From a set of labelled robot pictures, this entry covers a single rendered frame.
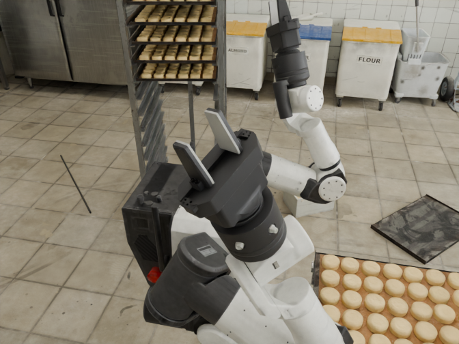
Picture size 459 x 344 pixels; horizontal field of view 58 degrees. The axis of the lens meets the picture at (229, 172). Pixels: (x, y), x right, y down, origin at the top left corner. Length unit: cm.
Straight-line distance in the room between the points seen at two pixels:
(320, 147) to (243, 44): 324
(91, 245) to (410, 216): 209
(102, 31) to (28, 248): 242
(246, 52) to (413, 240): 247
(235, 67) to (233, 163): 395
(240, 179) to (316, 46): 381
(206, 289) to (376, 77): 379
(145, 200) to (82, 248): 183
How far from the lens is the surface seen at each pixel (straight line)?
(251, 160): 48
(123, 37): 208
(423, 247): 283
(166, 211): 89
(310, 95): 107
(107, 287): 247
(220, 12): 199
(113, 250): 268
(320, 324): 69
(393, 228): 291
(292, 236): 60
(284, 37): 107
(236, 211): 49
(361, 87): 441
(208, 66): 226
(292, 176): 115
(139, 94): 224
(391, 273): 126
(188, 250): 75
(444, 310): 123
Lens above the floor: 179
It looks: 33 degrees down
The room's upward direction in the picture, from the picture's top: straight up
